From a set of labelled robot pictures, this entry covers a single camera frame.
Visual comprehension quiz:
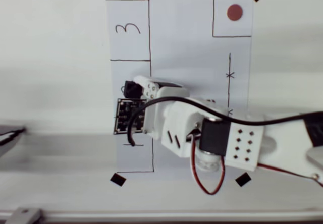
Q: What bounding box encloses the grey flat object with black edge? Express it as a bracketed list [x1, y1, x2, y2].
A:
[0, 124, 27, 159]

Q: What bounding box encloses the red round sticker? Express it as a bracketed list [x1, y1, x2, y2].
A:
[226, 4, 244, 22]

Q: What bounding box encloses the red servo wire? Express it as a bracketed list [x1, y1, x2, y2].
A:
[189, 133, 226, 196]
[256, 163, 323, 187]

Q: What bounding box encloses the black camera cable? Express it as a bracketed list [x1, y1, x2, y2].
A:
[127, 96, 323, 147]

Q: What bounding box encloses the grey metal bracket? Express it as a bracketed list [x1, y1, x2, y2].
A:
[5, 207, 44, 224]

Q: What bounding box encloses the black cube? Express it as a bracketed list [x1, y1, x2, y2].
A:
[123, 80, 144, 99]

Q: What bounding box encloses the white paper sheet with drawn boxes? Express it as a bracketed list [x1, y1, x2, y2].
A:
[105, 0, 254, 182]

